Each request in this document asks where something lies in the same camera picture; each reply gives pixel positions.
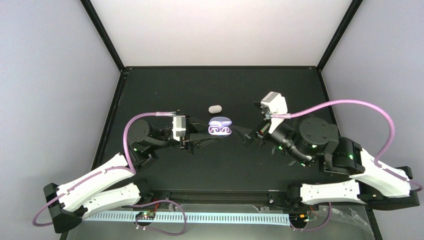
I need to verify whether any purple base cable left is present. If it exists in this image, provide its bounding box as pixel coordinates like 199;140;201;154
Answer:
134;199;188;237

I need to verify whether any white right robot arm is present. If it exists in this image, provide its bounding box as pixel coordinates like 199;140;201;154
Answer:
232;99;423;211

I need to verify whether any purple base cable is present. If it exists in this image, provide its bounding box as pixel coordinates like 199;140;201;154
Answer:
134;199;188;237
289;202;332;232

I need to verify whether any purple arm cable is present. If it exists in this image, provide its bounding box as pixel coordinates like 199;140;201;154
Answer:
264;99;424;193
32;111;176;227

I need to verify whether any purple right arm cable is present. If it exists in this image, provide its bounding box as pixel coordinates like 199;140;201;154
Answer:
264;99;424;193

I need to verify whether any purple earbud charging case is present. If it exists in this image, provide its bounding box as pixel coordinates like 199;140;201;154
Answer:
208;116;233;136

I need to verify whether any white slotted cable duct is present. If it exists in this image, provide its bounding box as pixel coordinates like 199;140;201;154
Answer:
85;210;290;226

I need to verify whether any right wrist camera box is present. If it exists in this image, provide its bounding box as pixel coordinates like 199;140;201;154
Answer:
260;91;288;134

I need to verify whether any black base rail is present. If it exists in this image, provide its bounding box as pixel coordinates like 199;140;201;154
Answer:
140;189;317;214

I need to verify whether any white earbud charging case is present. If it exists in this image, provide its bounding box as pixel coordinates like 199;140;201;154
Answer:
208;105;223;114

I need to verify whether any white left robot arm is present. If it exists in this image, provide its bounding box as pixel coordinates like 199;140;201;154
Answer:
43;112;232;234

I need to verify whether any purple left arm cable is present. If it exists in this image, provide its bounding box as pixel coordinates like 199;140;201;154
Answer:
32;111;176;227

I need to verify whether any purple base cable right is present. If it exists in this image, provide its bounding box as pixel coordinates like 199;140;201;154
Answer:
289;202;332;232

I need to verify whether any black enclosure frame post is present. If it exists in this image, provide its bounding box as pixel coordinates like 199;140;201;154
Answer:
80;0;125;72

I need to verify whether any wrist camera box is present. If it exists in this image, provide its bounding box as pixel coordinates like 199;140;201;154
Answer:
172;115;187;141
260;91;288;134

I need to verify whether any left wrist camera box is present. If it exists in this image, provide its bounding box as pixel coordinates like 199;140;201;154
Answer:
172;115;187;141

